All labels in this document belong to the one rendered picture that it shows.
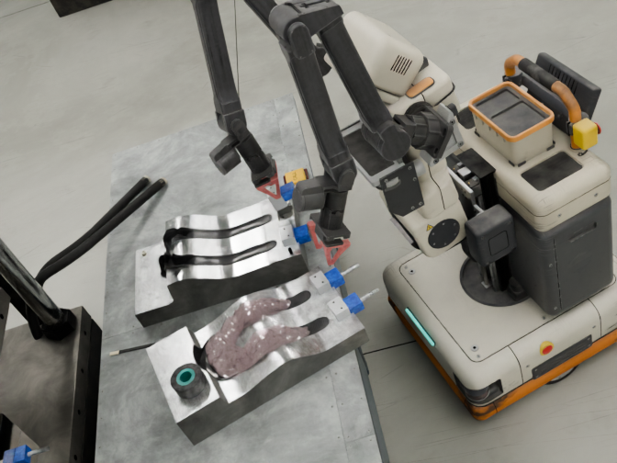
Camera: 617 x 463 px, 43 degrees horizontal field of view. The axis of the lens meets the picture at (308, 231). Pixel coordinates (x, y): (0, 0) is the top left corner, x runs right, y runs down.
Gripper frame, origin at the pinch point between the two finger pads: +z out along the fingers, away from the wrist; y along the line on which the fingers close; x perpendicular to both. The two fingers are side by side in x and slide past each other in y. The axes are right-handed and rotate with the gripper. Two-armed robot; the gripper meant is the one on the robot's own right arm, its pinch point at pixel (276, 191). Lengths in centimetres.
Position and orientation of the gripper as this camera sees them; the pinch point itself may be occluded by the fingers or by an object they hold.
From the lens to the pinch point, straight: 217.3
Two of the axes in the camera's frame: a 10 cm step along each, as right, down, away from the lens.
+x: 8.9, -4.2, -1.9
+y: 1.0, 5.9, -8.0
